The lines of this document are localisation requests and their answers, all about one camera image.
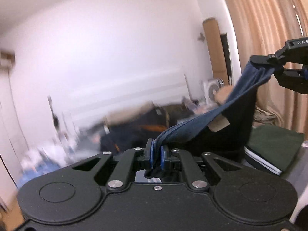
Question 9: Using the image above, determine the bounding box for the navy dotted garment brown trim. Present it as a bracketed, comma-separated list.
[100, 105, 205, 156]

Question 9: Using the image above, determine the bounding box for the navy t-shirt with yellow print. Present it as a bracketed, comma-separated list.
[144, 61, 275, 179]

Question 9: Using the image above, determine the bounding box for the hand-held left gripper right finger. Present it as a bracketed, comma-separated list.
[160, 145, 244, 191]

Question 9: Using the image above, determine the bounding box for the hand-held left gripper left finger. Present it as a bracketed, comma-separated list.
[70, 139, 155, 190]

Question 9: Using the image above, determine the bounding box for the dark green folded garment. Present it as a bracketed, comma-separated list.
[247, 124, 305, 172]

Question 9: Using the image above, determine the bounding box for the white wardrobe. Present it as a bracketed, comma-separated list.
[0, 50, 29, 188]

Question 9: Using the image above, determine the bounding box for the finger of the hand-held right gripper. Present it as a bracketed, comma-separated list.
[250, 49, 289, 65]
[271, 66, 308, 94]

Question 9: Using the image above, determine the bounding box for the white fan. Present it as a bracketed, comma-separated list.
[203, 78, 230, 101]

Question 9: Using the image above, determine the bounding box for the beige curtain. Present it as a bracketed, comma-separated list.
[217, 0, 308, 135]

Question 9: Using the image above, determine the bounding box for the tall cardboard box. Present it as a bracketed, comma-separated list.
[202, 17, 233, 87]

